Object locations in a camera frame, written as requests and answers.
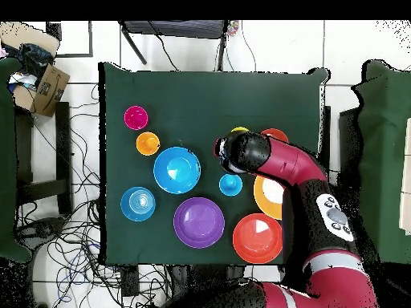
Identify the small red bowl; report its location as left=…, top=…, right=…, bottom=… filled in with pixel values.
left=260, top=128, right=290, bottom=144

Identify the black computer tower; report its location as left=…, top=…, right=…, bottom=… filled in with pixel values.
left=338, top=107, right=362, bottom=187

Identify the blue cup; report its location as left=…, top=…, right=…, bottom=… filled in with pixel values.
left=218, top=172, right=244, bottom=197

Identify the large blue bowl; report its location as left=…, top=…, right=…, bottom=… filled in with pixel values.
left=153, top=146, right=202, bottom=196

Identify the dark green tablecloth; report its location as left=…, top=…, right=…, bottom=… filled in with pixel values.
left=97, top=61, right=332, bottom=267

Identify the large orange bowl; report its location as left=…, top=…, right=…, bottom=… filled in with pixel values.
left=253, top=174, right=285, bottom=221

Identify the orange cup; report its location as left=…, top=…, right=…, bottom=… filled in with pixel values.
left=135, top=131, right=161, bottom=157

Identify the purple bowl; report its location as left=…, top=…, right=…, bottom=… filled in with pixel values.
left=173, top=197, right=226, bottom=249

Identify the pink cup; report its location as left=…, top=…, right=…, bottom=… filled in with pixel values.
left=124, top=105, right=149, bottom=132

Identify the small blue bowl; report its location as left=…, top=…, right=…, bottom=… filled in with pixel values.
left=120, top=186, right=157, bottom=223

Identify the large red bowl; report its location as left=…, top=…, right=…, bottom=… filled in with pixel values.
left=232, top=213, right=284, bottom=265

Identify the multicoloured small toy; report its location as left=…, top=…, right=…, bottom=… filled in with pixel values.
left=226, top=20, right=241, bottom=37

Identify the black folding chair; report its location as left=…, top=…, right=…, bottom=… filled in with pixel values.
left=117, top=20, right=230, bottom=72

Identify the black bench stand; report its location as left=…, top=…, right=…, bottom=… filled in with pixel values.
left=14, top=101, right=74, bottom=216

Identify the black power adapter box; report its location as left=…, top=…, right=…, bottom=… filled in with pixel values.
left=120, top=265, right=140, bottom=298

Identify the green cloth covered table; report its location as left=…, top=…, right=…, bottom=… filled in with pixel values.
left=351, top=59, right=411, bottom=265
left=0, top=56, right=33, bottom=264

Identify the cardboard box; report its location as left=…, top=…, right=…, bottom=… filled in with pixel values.
left=0, top=21, right=71, bottom=118

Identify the grey black floor base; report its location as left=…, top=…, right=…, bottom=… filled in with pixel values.
left=14, top=216, right=68, bottom=251

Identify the black plastic bag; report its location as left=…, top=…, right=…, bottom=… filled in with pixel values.
left=15, top=43, right=55, bottom=81

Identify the tangle of floor cables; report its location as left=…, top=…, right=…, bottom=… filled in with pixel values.
left=14, top=83, right=174, bottom=308

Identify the black metal frame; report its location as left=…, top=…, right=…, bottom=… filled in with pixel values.
left=45, top=20, right=95, bottom=59

